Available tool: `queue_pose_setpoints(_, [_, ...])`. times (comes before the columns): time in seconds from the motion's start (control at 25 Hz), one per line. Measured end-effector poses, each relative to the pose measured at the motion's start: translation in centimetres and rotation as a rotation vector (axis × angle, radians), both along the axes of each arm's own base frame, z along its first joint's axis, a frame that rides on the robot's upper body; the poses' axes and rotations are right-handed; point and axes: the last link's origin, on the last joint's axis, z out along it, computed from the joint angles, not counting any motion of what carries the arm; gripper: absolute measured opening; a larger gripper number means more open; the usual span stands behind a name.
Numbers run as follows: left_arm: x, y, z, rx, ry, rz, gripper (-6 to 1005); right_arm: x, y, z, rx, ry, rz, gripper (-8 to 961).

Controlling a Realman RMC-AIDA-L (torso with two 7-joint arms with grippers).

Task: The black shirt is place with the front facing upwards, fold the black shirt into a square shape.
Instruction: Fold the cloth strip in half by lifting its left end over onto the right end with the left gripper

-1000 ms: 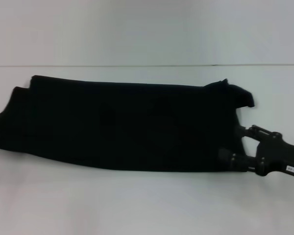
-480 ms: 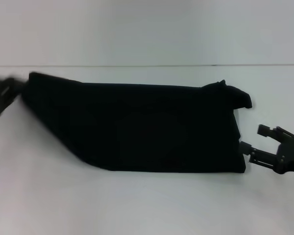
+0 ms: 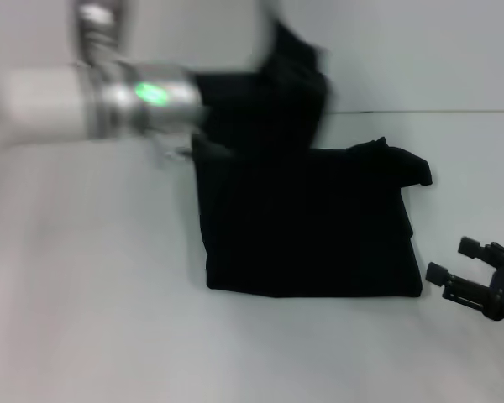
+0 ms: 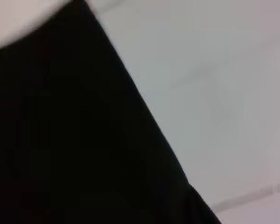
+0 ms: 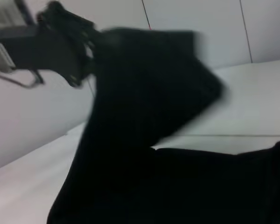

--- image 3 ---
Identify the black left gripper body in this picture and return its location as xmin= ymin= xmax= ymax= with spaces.
xmin=192 ymin=71 xmax=265 ymax=131

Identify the black shirt with FREE print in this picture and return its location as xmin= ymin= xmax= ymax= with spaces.
xmin=191 ymin=19 xmax=434 ymax=299

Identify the left gripper cable with plug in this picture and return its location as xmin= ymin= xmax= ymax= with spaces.
xmin=149 ymin=129 xmax=197 ymax=167

